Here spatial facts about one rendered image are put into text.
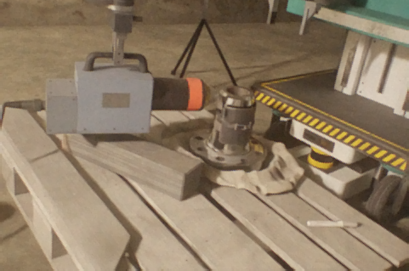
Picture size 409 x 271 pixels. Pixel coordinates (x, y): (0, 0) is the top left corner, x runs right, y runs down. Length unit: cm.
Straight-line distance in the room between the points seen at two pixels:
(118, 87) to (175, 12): 278
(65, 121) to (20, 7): 226
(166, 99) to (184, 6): 276
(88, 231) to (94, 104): 36
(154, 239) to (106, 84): 43
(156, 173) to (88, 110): 26
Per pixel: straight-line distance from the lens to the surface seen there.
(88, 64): 137
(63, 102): 135
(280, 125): 189
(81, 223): 123
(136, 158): 140
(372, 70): 194
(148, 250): 119
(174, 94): 141
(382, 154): 155
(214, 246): 123
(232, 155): 153
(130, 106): 137
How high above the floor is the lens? 90
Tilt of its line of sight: 23 degrees down
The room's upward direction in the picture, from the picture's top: 9 degrees clockwise
